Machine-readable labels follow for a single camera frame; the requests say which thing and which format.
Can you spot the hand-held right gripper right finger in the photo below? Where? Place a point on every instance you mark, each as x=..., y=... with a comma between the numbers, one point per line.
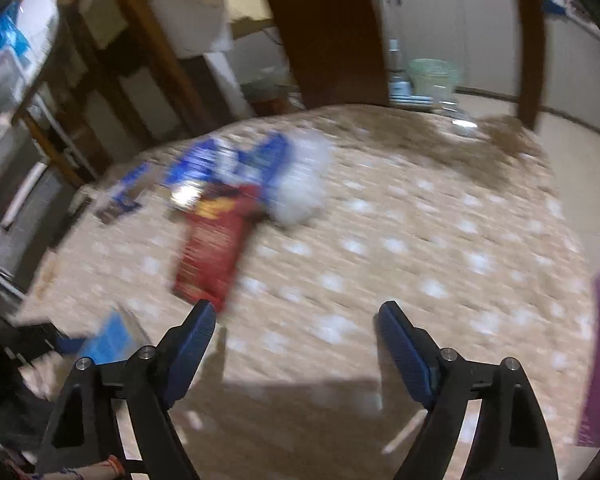
x=405, y=355

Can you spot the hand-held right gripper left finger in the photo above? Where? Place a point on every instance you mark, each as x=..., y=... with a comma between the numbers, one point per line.
x=187, y=355

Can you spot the light blue cardboard box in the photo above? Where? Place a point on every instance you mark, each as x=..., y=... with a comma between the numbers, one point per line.
x=110, y=337

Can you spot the red cardboard box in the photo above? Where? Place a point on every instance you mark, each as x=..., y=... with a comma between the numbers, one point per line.
x=210, y=260

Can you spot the dark red packet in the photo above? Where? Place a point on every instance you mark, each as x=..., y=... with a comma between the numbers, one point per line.
x=230, y=202

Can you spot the blue carton with red print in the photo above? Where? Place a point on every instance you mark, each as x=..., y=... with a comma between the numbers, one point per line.
x=125, y=190

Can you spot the blue plastic packet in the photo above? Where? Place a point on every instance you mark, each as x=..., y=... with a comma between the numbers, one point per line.
x=267, y=160
x=197, y=167

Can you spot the white plastic bag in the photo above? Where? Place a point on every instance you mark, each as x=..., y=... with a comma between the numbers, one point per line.
x=302, y=180

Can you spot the beige quilted chair cushion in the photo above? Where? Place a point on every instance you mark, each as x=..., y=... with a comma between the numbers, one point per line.
x=380, y=260

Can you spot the blue and white poles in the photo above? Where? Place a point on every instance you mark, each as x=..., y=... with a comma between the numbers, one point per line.
x=412, y=101

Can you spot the green-lined waste bin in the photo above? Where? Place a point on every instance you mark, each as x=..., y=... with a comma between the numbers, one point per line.
x=435, y=80

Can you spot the glass bottle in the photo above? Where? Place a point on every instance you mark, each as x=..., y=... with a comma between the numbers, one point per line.
x=397, y=67

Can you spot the grey kitchen cabinets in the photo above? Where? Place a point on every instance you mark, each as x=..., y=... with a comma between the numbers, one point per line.
x=485, y=35

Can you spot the blue plastic bag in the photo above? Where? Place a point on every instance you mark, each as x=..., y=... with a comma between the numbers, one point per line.
x=7, y=35

